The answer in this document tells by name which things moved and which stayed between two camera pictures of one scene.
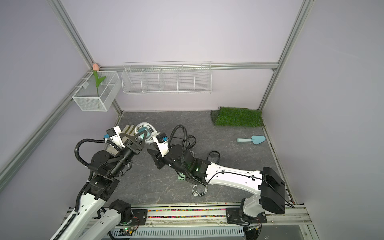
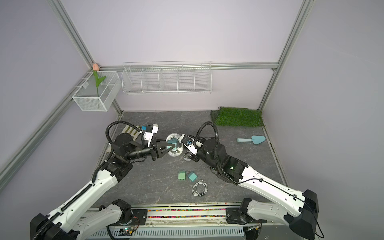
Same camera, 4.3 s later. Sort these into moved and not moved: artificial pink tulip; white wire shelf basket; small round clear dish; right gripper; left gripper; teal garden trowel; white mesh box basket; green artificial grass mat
Moved: right gripper; small round clear dish; left gripper
Not moved: teal garden trowel; green artificial grass mat; white mesh box basket; white wire shelf basket; artificial pink tulip
